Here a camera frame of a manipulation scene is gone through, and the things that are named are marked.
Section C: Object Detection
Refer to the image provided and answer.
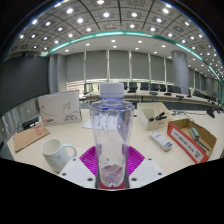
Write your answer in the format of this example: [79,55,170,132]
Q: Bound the clear plastic water bottle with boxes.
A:
[88,82,135,188]

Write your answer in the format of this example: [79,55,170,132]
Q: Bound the small grey-green block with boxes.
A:
[189,127,200,142]

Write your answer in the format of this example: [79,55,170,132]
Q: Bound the round ceiling lights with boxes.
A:
[13,0,224,71]

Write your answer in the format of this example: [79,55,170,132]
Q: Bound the white remote control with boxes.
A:
[148,130,174,152]

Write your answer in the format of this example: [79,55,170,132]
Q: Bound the black marker pen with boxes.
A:
[196,139,212,154]

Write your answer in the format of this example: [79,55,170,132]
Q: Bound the flat brown cardboard sheet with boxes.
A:
[12,124,51,154]

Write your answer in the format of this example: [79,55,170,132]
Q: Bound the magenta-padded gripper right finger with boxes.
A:
[125,145,166,190]

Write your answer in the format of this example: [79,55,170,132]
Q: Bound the row of black office chairs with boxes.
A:
[121,81,208,99]

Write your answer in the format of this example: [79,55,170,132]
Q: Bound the white ceramic mug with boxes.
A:
[40,138,78,174]

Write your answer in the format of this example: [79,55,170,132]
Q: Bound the large white cardboard box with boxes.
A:
[37,90,83,128]

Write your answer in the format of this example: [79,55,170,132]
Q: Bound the open brown red-labelled cardboard box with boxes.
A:
[166,118,218,164]

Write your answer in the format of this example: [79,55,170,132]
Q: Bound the black flat device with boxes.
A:
[21,115,40,129]

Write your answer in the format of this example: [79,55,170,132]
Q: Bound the white paper sheet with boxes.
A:
[81,118,93,130]

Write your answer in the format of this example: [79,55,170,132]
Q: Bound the black hand tool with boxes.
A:
[148,111,168,123]

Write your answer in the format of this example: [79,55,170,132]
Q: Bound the small open white box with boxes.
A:
[136,101,174,131]

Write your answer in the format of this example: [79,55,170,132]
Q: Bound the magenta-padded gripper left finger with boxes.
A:
[58,145,100,190]

